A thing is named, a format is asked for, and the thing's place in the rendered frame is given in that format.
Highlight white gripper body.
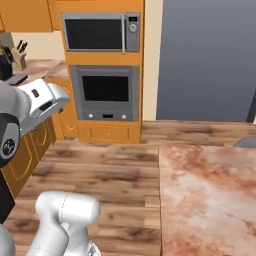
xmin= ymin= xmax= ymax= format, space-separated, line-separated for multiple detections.
xmin=19 ymin=83 xmax=71 ymax=137

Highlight orange wall cupboards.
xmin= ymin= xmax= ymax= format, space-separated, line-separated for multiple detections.
xmin=0 ymin=0 xmax=63 ymax=34

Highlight orange base cupboards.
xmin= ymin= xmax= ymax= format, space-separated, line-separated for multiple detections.
xmin=0 ymin=77 xmax=80 ymax=198

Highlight wooden knife block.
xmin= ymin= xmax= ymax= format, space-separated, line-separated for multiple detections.
xmin=10 ymin=39 xmax=29 ymax=72

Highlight silver microwave oven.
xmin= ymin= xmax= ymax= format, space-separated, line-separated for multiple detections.
xmin=61 ymin=12 xmax=142 ymax=54

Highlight orange tall oven cabinet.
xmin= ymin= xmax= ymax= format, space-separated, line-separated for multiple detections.
xmin=54 ymin=0 xmax=145 ymax=145

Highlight silver built-in oven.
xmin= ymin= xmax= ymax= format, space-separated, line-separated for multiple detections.
xmin=69 ymin=64 xmax=141 ymax=123

